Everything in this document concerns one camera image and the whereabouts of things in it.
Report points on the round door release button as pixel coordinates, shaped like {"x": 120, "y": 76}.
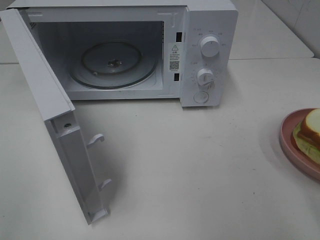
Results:
{"x": 201, "y": 97}

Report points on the white timer knob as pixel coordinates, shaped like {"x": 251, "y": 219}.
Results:
{"x": 204, "y": 77}

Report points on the pink plate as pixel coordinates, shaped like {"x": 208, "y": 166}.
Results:
{"x": 289, "y": 147}

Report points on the toast sandwich with lettuce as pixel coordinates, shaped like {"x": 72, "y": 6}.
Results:
{"x": 306, "y": 135}

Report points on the warning label with QR code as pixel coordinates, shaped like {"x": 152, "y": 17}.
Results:
{"x": 174, "y": 55}

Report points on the white microwave oven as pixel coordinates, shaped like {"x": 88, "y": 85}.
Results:
{"x": 64, "y": 29}

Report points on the glass microwave turntable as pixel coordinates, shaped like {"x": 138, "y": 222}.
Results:
{"x": 113, "y": 65}

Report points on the upper white power knob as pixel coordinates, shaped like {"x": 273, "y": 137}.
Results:
{"x": 210, "y": 46}

